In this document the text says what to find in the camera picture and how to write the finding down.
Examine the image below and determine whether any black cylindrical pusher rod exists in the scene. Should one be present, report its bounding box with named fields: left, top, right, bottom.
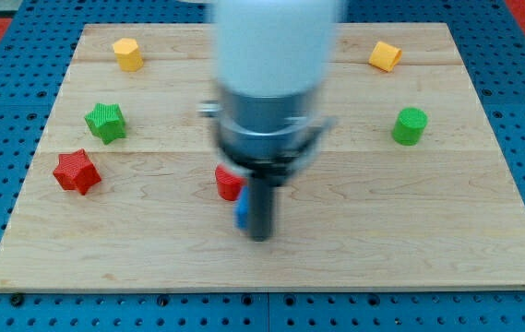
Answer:
left=247, top=173, right=275, bottom=242

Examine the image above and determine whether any green star block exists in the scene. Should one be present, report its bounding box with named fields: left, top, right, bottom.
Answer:
left=84, top=103, right=126, bottom=145

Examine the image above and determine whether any yellow pentagon block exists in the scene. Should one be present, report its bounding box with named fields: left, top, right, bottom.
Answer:
left=368, top=41, right=402, bottom=72

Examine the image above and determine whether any green cylinder block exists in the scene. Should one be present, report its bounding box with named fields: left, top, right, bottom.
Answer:
left=391, top=107, right=428, bottom=146

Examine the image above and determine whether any red star block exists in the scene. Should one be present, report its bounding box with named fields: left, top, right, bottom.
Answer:
left=53, top=148, right=101, bottom=196

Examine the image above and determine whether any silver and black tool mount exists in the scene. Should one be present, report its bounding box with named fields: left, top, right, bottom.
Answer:
left=198, top=85, right=336, bottom=186

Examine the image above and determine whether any wooden board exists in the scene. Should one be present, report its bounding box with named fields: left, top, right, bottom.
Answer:
left=0, top=23, right=525, bottom=293

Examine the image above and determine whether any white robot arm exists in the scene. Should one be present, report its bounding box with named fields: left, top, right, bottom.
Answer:
left=200, top=0, right=346, bottom=242

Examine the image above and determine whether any yellow hexagon block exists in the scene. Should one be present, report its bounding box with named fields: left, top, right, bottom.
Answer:
left=113, top=38, right=143, bottom=72

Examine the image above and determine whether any blue triangle block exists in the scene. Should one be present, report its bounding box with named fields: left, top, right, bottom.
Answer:
left=233, top=186, right=249, bottom=231

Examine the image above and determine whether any red cylinder block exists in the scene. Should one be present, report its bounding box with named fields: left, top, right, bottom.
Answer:
left=214, top=164, right=245, bottom=201

